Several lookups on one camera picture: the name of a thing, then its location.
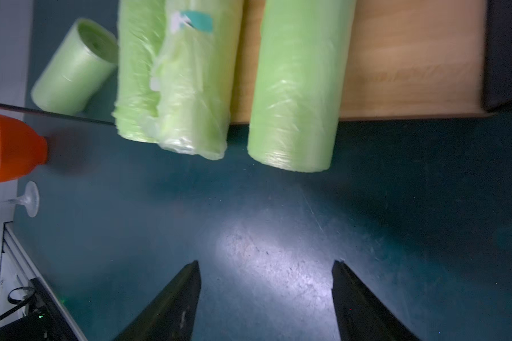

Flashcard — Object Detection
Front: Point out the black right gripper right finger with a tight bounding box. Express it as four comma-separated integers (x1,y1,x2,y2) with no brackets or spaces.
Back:
331,260,418,340

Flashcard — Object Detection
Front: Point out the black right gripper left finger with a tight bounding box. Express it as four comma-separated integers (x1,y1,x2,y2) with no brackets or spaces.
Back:
115,261,201,340

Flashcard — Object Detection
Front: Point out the green trash bag roll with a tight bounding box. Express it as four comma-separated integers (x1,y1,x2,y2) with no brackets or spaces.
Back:
143,1,244,161
247,1,356,173
31,18,119,116
112,0,166,144

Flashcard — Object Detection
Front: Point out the three-tier wooden shelf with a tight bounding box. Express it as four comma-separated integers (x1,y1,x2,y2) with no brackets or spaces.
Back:
0,0,512,126

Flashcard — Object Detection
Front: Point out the clear wine glass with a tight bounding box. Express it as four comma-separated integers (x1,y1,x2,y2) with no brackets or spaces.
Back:
5,181,40,218

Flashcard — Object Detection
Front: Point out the orange plastic bowl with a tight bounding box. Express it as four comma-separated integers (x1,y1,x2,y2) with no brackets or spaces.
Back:
0,115,48,183

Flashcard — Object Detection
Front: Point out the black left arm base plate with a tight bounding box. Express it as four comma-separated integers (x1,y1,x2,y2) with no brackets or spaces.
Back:
0,278,85,340

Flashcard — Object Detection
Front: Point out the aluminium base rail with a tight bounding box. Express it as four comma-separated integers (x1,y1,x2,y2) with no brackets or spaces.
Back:
0,222,36,315

